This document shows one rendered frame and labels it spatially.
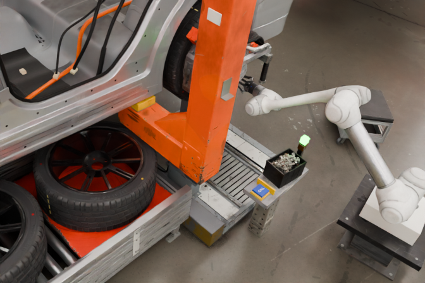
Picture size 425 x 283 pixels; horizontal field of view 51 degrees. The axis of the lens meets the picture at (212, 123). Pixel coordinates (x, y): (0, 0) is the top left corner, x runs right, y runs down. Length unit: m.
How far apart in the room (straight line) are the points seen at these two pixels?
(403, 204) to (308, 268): 0.72
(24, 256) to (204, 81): 1.09
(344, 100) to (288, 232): 1.01
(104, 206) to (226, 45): 1.02
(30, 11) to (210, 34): 1.44
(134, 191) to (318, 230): 1.30
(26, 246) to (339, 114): 1.61
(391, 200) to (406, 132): 1.76
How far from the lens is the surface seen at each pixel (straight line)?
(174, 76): 2.59
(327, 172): 3.47
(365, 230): 2.79
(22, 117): 2.10
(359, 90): 2.54
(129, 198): 2.34
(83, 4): 2.85
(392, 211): 2.52
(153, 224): 2.46
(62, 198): 2.35
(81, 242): 2.46
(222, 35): 1.84
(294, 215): 3.09
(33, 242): 2.20
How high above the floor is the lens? 2.28
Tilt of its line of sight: 39 degrees down
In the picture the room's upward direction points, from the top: 11 degrees clockwise
